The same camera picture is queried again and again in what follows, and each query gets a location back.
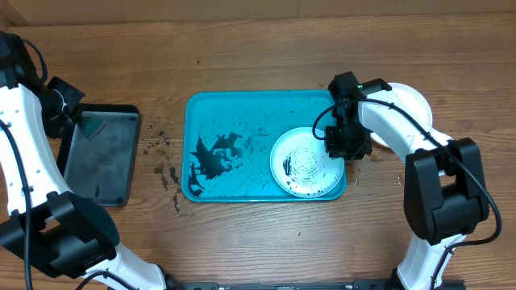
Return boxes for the white plate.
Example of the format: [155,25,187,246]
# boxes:
[362,82,434,155]

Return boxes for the dark green sponge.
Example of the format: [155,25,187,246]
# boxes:
[77,116,106,140]

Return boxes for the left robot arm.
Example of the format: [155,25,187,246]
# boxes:
[1,32,181,289]

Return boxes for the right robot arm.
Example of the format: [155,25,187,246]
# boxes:
[324,72,497,289]

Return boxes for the black water tray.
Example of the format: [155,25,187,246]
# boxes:
[57,104,141,207]

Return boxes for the teal plastic tray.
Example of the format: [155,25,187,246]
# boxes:
[181,90,336,202]

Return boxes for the light blue rimmed plate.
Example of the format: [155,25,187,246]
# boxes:
[269,127,347,201]

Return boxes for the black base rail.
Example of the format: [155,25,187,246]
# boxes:
[173,279,467,290]

